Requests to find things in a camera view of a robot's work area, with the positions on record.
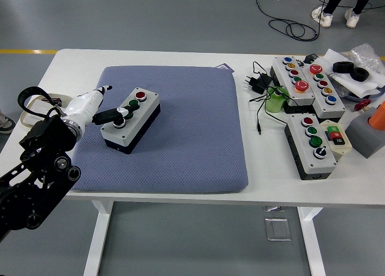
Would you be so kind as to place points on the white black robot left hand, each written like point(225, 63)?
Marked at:
point(82, 106)

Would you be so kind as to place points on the grey four-button control box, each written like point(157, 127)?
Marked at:
point(323, 164)
point(144, 110)

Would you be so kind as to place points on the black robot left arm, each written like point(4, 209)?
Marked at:
point(39, 179)

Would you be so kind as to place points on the grey five-button control box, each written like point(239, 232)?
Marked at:
point(282, 74)
point(337, 109)

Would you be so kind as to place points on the small dark red item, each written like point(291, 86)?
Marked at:
point(55, 101)

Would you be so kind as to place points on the beige shallow tray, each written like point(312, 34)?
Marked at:
point(25, 120)

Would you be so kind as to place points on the yellow floor tape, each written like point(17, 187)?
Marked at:
point(24, 51)

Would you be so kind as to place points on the blue-grey textured mat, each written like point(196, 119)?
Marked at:
point(180, 137)

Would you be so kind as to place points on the white table leg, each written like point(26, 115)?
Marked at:
point(312, 243)
point(96, 243)

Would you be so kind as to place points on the purple-edged card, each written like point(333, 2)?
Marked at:
point(225, 66)

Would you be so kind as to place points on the black power adapter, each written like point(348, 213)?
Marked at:
point(258, 83)

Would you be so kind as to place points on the metal floor hatch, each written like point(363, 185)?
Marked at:
point(278, 229)

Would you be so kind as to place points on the small black device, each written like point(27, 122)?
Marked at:
point(309, 59)

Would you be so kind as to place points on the white paper sheet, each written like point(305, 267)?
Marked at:
point(349, 83)

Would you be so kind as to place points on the red valve knob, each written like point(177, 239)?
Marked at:
point(362, 104)

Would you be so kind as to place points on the grey block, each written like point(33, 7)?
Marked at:
point(364, 137)

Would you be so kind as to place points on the clear bubble wrap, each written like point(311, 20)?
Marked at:
point(365, 55)

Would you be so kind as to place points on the orange cylinder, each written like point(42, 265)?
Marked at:
point(379, 116)

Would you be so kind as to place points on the blue hoop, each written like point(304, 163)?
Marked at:
point(380, 94)

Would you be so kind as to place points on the white wall switch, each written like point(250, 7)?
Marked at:
point(37, 109)

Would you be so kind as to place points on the cream three-button switch box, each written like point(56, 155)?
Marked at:
point(343, 148)

